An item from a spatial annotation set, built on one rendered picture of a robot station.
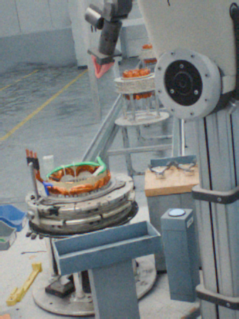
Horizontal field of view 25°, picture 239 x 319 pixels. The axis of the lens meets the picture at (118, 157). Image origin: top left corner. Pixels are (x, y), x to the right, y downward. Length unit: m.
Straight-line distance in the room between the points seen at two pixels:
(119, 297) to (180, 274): 0.25
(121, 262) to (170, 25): 0.57
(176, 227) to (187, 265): 0.12
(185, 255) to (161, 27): 0.66
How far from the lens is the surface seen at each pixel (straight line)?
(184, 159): 1.91
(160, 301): 1.60
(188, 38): 1.09
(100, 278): 1.33
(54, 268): 1.75
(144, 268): 1.74
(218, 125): 1.18
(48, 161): 1.67
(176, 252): 1.52
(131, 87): 3.69
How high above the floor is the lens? 1.60
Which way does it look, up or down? 16 degrees down
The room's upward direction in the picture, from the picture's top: 8 degrees counter-clockwise
